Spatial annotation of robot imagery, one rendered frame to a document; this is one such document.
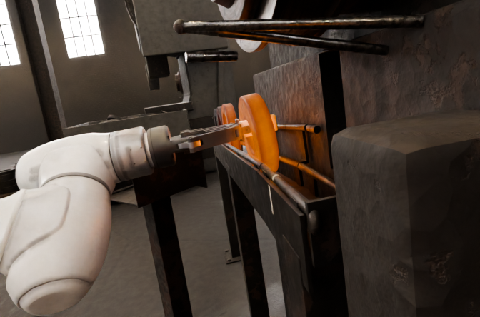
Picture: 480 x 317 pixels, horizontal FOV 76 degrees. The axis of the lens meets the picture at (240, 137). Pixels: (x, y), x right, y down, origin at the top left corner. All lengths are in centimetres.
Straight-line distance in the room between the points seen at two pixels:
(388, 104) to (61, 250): 39
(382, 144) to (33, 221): 39
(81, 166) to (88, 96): 1031
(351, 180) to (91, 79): 1069
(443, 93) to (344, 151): 11
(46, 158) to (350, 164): 48
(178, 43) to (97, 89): 790
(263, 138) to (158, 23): 260
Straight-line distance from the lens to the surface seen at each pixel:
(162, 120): 277
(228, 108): 106
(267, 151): 52
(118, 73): 1064
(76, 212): 46
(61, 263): 43
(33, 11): 768
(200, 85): 327
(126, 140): 55
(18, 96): 1155
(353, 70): 38
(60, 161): 55
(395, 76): 32
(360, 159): 18
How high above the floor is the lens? 83
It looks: 8 degrees down
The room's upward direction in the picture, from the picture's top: 8 degrees counter-clockwise
